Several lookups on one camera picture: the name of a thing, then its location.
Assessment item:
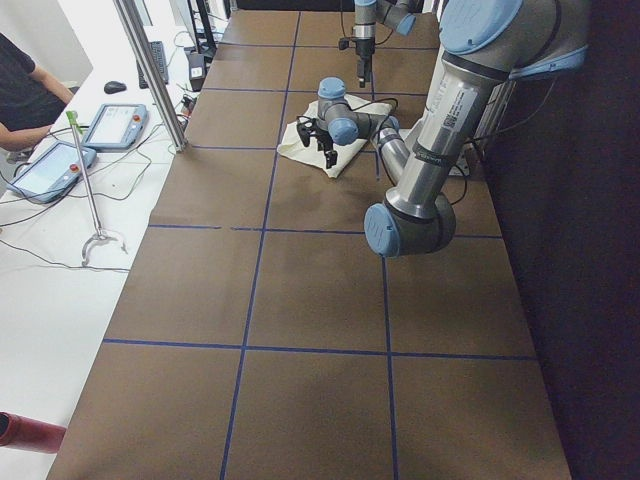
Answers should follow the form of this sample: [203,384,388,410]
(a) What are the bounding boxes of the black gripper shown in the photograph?
[354,38,374,88]
[313,129,337,169]

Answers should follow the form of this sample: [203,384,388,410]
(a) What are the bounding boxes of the cream long-sleeve shirt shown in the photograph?
[277,94,392,178]

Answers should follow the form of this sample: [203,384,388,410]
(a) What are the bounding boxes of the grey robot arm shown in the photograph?
[351,0,416,88]
[296,1,591,257]

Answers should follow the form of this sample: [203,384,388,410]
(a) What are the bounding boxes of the white mounting column with base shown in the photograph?
[406,49,492,167]

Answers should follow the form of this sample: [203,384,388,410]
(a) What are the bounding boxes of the black box with label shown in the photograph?
[187,52,207,92]

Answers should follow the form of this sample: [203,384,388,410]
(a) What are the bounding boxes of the black keyboard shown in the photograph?
[136,41,169,89]

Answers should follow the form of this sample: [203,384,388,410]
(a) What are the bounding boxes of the far blue teach pendant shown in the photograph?
[82,104,148,152]

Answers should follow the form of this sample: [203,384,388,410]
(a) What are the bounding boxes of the blue teach pendant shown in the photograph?
[7,141,82,204]
[82,104,148,152]

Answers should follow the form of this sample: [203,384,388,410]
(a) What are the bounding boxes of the black computer mouse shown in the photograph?
[103,81,127,95]

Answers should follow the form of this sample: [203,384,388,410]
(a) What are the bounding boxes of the metal reacher grabber stick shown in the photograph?
[65,110,127,267]

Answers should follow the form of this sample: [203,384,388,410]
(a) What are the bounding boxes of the near blue teach pendant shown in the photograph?
[7,141,82,204]

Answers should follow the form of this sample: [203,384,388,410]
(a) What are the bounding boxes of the person in black shirt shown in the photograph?
[1,34,74,152]

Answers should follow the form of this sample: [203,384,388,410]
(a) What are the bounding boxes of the red cylinder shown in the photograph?
[1,412,67,454]

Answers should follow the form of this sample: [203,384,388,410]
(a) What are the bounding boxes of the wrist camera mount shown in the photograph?
[296,115,317,148]
[338,37,356,51]

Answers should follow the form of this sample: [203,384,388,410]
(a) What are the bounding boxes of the aluminium frame post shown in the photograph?
[113,0,187,152]

